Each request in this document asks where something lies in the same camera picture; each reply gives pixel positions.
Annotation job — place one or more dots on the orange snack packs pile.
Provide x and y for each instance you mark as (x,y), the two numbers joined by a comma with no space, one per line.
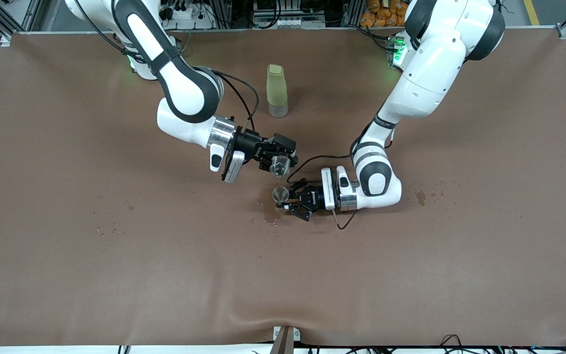
(381,14)

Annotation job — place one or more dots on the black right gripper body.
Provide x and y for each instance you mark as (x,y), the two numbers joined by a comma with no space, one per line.
(249,142)

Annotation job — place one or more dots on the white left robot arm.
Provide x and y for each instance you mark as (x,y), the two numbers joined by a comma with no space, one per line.
(430,73)

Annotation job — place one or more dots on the aluminium frame struts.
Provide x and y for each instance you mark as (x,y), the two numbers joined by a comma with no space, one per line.
(31,12)

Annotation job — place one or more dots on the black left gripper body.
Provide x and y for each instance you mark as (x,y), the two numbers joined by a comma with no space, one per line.
(311,197)

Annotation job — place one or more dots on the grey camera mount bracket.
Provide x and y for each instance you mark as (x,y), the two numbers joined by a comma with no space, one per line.
(285,341)

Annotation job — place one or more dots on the green sleeved shaker bottle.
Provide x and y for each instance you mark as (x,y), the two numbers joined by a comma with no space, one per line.
(276,88)

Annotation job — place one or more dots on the brown table mat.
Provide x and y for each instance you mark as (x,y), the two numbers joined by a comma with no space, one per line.
(283,275)

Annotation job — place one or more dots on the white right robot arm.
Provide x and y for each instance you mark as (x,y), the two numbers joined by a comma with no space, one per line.
(184,88)

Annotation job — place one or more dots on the silver electronics box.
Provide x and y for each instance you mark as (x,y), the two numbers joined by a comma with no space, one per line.
(288,22)

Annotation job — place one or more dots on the clear glass beaker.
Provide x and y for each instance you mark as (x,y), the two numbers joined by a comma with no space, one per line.
(279,166)

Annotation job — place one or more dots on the brown liquid puddle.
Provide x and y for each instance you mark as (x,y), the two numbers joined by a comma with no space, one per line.
(268,211)

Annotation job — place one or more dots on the steel double jigger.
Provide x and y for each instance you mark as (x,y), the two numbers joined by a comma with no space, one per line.
(280,194)

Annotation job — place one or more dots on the white power strip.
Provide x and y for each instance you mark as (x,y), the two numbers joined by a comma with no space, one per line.
(184,14)

